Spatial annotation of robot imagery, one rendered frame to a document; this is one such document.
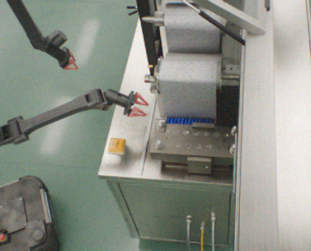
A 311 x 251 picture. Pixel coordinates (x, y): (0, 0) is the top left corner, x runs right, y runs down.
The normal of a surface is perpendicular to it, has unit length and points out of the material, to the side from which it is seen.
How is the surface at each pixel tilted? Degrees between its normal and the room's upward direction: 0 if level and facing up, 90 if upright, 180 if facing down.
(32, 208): 0
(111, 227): 0
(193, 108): 90
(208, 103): 90
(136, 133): 0
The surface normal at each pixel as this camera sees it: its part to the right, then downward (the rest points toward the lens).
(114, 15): -0.11, -0.58
